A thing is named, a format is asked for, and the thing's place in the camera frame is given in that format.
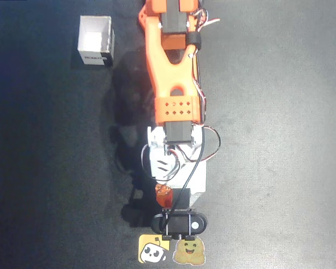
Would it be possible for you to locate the yellow robot sticker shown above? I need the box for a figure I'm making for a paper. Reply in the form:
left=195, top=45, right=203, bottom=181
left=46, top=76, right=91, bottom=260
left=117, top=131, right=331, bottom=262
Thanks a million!
left=138, top=234, right=170, bottom=264

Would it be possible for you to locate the smiling face sticker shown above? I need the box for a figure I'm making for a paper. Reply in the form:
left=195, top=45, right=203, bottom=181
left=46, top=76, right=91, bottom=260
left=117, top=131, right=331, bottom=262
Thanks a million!
left=172, top=235, right=207, bottom=266

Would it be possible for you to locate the dark grey desk mat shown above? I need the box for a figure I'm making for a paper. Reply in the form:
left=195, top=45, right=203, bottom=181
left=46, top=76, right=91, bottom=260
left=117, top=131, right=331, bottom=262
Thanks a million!
left=0, top=0, right=336, bottom=269

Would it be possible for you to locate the white open cardboard box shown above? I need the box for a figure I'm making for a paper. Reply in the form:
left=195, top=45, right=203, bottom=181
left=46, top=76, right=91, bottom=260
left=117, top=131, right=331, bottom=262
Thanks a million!
left=77, top=15, right=115, bottom=66

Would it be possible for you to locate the black camera cable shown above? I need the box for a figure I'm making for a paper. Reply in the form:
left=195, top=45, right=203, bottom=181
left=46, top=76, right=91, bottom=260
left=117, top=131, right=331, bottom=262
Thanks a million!
left=159, top=49, right=207, bottom=235

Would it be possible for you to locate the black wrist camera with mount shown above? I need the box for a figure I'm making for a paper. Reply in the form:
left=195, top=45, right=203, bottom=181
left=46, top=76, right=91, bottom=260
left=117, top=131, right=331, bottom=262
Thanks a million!
left=150, top=188, right=208, bottom=242

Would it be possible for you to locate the red white servo wire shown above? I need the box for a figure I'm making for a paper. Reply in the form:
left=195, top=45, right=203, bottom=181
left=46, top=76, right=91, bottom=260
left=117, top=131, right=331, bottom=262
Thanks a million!
left=141, top=145, right=181, bottom=180
left=186, top=9, right=221, bottom=124
left=173, top=126, right=222, bottom=164

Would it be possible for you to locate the black cable strap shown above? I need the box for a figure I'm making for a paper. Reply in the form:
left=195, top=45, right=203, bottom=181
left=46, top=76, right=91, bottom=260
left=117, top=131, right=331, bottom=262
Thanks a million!
left=185, top=31, right=203, bottom=50

